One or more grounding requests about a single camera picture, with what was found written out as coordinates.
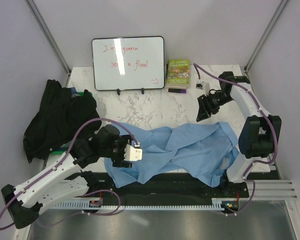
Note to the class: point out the left aluminium frame post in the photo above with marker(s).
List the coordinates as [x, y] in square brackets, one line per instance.
[48, 35]

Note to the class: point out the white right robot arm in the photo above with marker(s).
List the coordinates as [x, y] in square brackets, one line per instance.
[260, 133]

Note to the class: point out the aluminium frame post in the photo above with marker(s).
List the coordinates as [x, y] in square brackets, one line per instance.
[48, 35]
[265, 35]

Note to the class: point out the white slotted cable duct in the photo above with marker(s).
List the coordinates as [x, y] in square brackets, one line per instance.
[89, 205]

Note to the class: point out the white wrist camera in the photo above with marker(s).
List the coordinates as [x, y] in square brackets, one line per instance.
[133, 153]
[204, 86]

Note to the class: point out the small whiteboard with stand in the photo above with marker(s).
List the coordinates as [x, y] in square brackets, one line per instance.
[128, 63]

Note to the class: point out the light blue long sleeve shirt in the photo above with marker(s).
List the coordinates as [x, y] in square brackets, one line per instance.
[204, 151]

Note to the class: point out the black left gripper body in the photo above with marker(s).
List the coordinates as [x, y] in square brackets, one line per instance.
[119, 146]

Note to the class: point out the purple marker pen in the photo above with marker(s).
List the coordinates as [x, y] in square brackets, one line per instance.
[178, 91]

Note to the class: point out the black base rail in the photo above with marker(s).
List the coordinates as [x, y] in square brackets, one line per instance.
[169, 189]

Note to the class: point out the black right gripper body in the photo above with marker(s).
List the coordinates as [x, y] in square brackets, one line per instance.
[217, 100]

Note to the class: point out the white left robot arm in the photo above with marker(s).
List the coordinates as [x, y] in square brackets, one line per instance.
[66, 177]

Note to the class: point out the green plastic bin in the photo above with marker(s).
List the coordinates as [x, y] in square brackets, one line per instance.
[69, 117]

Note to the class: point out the black long sleeve shirt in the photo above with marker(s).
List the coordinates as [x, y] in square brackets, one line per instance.
[38, 137]

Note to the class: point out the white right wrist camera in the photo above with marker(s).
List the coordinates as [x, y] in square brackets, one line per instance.
[204, 86]

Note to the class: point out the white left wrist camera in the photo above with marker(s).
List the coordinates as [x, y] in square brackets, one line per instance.
[133, 153]

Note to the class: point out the right aluminium frame post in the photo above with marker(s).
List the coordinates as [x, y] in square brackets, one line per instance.
[265, 35]

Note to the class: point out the green treehouse book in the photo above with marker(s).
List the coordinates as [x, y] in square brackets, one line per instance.
[178, 74]

